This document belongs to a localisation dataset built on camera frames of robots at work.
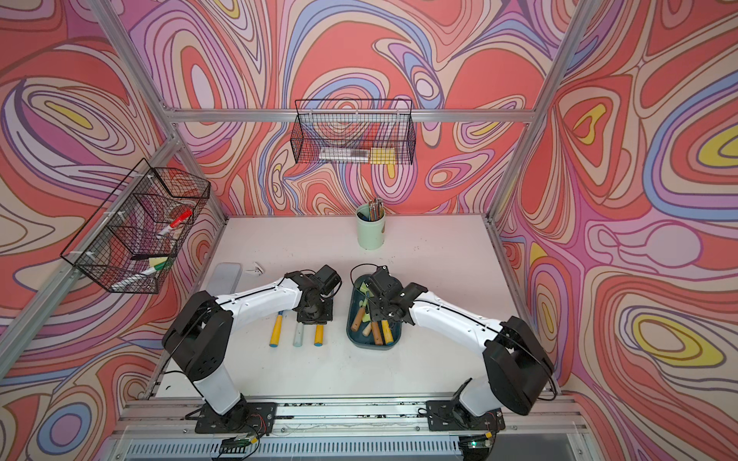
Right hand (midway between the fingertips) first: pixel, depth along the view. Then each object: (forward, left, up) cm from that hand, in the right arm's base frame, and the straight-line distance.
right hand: (383, 314), depth 85 cm
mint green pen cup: (+33, +3, +4) cm, 33 cm away
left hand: (+1, +17, -4) cm, 18 cm away
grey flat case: (+18, +55, -4) cm, 58 cm away
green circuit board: (-30, +39, -7) cm, 50 cm away
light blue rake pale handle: (-4, +26, -5) cm, 27 cm away
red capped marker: (+17, +56, +26) cm, 63 cm away
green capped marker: (+3, +65, +19) cm, 68 cm away
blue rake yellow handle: (-4, +20, -3) cm, 20 cm away
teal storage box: (-3, +6, -5) cm, 9 cm away
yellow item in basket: (+42, -2, +28) cm, 50 cm away
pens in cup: (+36, +1, +9) cm, 37 cm away
